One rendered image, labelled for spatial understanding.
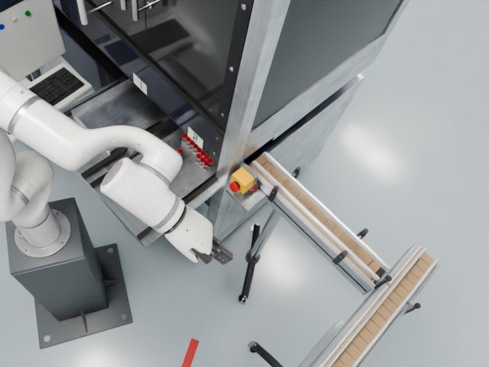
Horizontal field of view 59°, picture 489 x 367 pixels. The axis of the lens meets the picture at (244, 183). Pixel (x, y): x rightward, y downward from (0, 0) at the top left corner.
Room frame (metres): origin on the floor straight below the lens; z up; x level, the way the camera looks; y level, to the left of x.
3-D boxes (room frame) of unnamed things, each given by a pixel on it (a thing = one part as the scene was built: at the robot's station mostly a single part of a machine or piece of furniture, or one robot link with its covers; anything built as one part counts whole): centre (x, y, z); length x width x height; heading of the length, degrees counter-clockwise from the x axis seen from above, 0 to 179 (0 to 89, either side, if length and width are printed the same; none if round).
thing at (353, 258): (0.85, -0.31, 0.92); 0.69 x 0.15 x 0.16; 62
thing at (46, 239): (0.44, 0.64, 0.95); 0.19 x 0.19 x 0.18
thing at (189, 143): (0.97, 0.23, 0.90); 0.18 x 0.02 x 0.05; 62
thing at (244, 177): (0.86, 0.01, 1.00); 0.08 x 0.07 x 0.07; 152
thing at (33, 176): (0.47, 0.63, 1.16); 0.19 x 0.12 x 0.24; 170
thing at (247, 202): (0.89, -0.02, 0.87); 0.14 x 0.13 x 0.02; 152
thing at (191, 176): (0.87, 0.28, 0.90); 0.34 x 0.26 x 0.04; 152
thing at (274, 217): (0.92, -0.18, 0.46); 0.09 x 0.09 x 0.77; 62
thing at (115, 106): (1.03, 0.58, 0.90); 0.34 x 0.26 x 0.04; 152
